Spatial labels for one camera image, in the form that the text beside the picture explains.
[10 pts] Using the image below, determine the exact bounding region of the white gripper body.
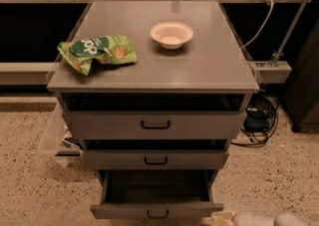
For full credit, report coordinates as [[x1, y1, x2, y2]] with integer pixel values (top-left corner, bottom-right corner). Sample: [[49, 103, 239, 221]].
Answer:
[[233, 212, 274, 226]]

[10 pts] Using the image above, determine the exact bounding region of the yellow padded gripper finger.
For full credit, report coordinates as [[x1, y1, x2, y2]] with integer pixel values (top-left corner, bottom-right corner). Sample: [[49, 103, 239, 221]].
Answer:
[[211, 211, 235, 226]]

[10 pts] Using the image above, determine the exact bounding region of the grey bottom drawer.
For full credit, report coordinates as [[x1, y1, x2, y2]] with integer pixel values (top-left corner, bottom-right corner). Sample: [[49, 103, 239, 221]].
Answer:
[[90, 169, 223, 219]]

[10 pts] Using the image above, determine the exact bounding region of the grey drawer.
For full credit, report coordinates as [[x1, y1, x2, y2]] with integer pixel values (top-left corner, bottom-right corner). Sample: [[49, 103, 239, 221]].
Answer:
[[84, 139, 229, 170], [90, 169, 223, 219], [61, 93, 248, 140]]

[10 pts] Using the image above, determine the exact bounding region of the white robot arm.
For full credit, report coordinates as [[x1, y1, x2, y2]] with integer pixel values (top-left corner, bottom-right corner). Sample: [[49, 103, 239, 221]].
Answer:
[[211, 211, 307, 226]]

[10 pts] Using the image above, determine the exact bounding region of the grey middle drawer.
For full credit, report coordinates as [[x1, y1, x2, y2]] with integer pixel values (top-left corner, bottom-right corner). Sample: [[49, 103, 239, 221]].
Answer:
[[84, 139, 229, 170]]

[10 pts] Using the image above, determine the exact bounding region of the grey drawer cabinet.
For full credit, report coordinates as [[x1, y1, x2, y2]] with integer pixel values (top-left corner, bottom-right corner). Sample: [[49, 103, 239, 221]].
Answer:
[[46, 0, 260, 171]]

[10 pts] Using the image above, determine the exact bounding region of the grey top drawer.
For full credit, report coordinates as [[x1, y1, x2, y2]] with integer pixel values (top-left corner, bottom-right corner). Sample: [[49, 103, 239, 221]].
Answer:
[[61, 93, 248, 140]]

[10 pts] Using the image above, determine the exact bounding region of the dark cabinet at right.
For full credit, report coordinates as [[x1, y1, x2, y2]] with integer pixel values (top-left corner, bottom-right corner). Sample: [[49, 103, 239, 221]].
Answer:
[[282, 20, 319, 132]]

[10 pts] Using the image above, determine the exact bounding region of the clear plastic storage box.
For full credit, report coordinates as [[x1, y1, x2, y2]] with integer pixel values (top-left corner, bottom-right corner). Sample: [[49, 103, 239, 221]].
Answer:
[[38, 105, 83, 167]]

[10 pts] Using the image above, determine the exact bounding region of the white paper bowl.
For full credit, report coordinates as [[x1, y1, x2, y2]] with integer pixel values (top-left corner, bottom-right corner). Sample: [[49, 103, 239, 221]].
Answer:
[[151, 22, 193, 50]]

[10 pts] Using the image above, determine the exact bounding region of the green snack bag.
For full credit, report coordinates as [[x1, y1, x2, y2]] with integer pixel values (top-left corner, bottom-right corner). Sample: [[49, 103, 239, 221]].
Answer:
[[57, 35, 137, 76]]

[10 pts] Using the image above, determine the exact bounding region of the metal diagonal rod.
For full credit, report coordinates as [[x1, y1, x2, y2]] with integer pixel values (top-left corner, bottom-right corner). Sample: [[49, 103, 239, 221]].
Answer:
[[267, 0, 319, 69]]

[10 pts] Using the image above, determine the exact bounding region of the black cable bundle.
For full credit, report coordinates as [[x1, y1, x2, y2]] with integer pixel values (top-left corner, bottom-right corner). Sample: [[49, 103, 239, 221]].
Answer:
[[231, 92, 280, 148]]

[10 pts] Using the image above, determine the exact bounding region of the white power cable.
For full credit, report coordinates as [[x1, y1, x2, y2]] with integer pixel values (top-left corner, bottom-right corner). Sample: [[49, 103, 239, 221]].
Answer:
[[240, 0, 276, 51]]

